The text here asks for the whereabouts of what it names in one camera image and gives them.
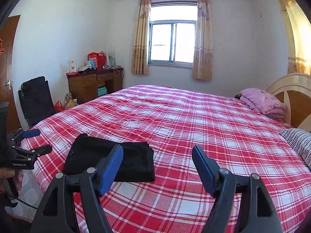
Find red gift bag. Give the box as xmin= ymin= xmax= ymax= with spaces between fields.
xmin=87 ymin=51 xmax=107 ymax=70

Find striped pillow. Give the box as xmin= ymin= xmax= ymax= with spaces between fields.
xmin=279 ymin=128 xmax=311 ymax=168

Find yellow side curtain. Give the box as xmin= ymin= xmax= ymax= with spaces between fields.
xmin=278 ymin=0 xmax=310 ymax=75

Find brown wooden desk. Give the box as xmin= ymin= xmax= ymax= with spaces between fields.
xmin=66 ymin=67 xmax=123 ymax=104

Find brown wooden door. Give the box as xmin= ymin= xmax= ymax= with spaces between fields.
xmin=0 ymin=15 xmax=21 ymax=132

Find dark sleeve forearm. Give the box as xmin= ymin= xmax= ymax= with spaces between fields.
xmin=1 ymin=194 xmax=32 ymax=232

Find red white plaid bedsheet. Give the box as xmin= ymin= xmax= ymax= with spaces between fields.
xmin=22 ymin=85 xmax=310 ymax=232

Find pink folded blanket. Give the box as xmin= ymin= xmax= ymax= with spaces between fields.
xmin=240 ymin=88 xmax=287 ymax=119

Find black pants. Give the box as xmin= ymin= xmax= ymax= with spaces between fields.
xmin=62 ymin=133 xmax=156 ymax=183

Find window with grey frame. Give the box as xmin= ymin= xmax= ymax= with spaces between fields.
xmin=148 ymin=1 xmax=198 ymax=68

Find black folding chair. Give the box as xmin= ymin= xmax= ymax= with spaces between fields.
xmin=18 ymin=76 xmax=56 ymax=128

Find beige curtain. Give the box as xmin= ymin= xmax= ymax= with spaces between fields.
xmin=192 ymin=0 xmax=213 ymax=82
xmin=131 ymin=0 xmax=151 ymax=75

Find cream wooden headboard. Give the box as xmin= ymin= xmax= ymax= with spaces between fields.
xmin=267 ymin=73 xmax=311 ymax=132

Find right beige curtain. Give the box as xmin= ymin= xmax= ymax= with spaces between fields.
xmin=192 ymin=0 xmax=213 ymax=82

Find left beige curtain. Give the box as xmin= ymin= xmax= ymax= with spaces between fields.
xmin=131 ymin=0 xmax=151 ymax=75

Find person's left hand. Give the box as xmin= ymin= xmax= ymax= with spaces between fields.
xmin=0 ymin=168 xmax=24 ymax=192

